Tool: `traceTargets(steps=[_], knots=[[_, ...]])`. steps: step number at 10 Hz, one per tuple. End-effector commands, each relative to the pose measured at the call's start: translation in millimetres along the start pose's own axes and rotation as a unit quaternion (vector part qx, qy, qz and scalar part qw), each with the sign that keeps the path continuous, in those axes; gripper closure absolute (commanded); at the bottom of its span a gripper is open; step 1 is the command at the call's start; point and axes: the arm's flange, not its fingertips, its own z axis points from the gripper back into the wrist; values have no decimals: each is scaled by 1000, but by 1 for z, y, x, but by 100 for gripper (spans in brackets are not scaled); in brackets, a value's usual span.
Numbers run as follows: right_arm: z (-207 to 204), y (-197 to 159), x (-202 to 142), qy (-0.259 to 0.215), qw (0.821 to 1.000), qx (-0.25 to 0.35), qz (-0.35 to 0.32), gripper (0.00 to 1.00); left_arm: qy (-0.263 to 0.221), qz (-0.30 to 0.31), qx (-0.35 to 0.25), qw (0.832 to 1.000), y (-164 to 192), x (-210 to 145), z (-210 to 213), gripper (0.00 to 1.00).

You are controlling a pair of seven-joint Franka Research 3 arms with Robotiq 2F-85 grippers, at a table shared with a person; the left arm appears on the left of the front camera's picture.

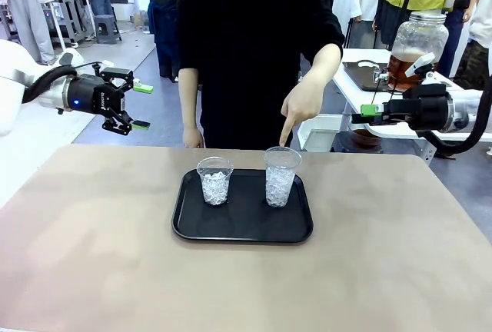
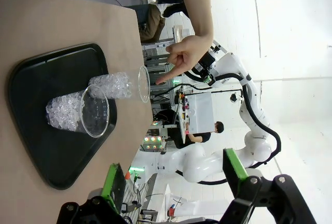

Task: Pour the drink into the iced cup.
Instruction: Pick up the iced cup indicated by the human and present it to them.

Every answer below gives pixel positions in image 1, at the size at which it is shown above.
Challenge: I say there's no person in black vest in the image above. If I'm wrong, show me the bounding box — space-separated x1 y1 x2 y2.
436 0 486 79

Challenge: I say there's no black wire dispenser stand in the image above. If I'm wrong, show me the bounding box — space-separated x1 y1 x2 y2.
370 74 397 108

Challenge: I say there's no mannequin in navy trousers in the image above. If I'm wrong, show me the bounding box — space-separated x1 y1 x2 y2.
136 0 181 79

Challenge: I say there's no person's left hand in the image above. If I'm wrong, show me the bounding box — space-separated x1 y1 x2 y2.
279 75 328 148

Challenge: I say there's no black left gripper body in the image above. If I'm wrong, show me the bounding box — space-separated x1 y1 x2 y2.
61 74 127 120

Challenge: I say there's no person's black shirt torso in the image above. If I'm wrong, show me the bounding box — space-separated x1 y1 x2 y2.
176 0 345 151

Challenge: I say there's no person's left forearm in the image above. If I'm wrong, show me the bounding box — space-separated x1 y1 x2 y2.
303 42 344 89

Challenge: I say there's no black left arm hose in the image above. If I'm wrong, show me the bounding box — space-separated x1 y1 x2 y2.
21 61 105 105

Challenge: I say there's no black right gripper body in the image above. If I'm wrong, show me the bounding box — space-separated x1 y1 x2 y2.
385 83 453 131

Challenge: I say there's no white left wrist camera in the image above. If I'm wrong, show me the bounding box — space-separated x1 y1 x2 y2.
57 51 84 68

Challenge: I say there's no black right arm hose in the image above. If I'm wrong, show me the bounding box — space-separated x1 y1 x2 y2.
414 74 492 154

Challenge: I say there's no black handled tray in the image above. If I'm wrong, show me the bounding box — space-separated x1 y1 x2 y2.
341 61 394 93

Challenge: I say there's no grey plastic stool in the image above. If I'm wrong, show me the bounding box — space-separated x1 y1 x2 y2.
94 14 123 45

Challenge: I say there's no white plastic bin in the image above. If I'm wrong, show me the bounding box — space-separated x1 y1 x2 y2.
298 114 347 152

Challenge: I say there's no short clear iced cup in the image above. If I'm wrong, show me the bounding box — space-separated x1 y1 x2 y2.
196 156 234 207

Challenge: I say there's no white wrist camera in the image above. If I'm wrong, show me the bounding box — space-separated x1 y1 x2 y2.
57 51 84 68
405 52 437 79

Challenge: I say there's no black plastic serving tray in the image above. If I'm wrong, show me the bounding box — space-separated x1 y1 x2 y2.
171 168 314 244

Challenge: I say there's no black arm hose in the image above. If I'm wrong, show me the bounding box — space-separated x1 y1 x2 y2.
414 74 492 154
21 61 105 105

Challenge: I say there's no white side table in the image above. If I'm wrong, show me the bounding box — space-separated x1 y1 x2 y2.
332 48 492 164

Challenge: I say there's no brown drip bucket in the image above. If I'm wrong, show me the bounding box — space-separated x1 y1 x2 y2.
347 126 385 152

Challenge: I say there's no white frame workbench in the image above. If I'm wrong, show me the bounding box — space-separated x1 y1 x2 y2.
38 0 97 51

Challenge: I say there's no tall clear iced cup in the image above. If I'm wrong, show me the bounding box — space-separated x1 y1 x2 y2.
263 146 303 209

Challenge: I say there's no person's right forearm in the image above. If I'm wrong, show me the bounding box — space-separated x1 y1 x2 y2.
178 67 201 131

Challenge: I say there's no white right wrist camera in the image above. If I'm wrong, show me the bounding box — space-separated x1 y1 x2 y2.
405 52 437 79

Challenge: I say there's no glass tea dispenser jar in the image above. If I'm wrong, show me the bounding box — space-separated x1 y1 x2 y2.
371 11 450 93

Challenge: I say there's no person's right hand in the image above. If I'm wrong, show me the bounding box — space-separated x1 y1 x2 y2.
182 126 204 150

